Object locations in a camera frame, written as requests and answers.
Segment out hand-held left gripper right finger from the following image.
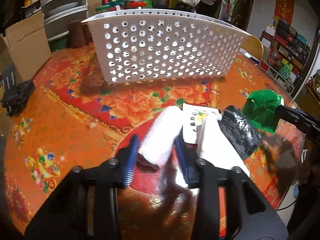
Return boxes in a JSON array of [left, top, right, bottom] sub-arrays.
[[174, 136, 290, 240]]

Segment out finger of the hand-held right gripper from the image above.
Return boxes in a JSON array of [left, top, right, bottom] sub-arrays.
[[275, 105, 320, 142]]

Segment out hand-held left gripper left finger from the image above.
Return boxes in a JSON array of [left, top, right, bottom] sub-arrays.
[[24, 134, 139, 240]]

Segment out green foil snack packet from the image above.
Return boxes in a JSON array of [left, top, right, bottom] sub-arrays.
[[241, 89, 284, 133]]

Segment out white printed snack packet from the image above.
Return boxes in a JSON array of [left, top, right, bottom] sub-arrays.
[[181, 102, 223, 144]]

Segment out black crinkled snack packet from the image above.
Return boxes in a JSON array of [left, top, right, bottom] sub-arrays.
[[217, 105, 263, 160]]

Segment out white perforated plastic basket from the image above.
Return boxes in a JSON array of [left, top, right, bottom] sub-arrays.
[[80, 8, 253, 84]]

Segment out floral red orange tablecloth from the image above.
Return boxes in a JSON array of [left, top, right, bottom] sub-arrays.
[[3, 45, 306, 240]]

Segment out shelf of boxed goods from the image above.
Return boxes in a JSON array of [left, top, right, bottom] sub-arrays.
[[259, 19, 311, 93]]

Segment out wooden chair back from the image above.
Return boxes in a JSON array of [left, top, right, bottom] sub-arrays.
[[239, 35, 264, 62]]

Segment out brown woven cup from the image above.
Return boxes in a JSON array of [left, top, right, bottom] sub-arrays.
[[68, 20, 87, 49]]

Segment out black plastic rack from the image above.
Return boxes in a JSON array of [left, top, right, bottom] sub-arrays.
[[0, 64, 35, 117]]

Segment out green lidded glass jar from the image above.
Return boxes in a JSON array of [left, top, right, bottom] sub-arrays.
[[95, 4, 111, 15]]

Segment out red lidded glass jar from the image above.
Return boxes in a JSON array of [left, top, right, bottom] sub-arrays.
[[124, 0, 147, 10]]

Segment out brown cardboard box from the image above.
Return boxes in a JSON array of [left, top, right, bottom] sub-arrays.
[[0, 10, 52, 81]]

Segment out stacked metal steamer trays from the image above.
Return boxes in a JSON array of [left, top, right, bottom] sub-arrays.
[[40, 0, 88, 42]]

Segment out red wall poster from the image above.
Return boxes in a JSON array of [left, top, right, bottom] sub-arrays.
[[273, 0, 294, 25]]

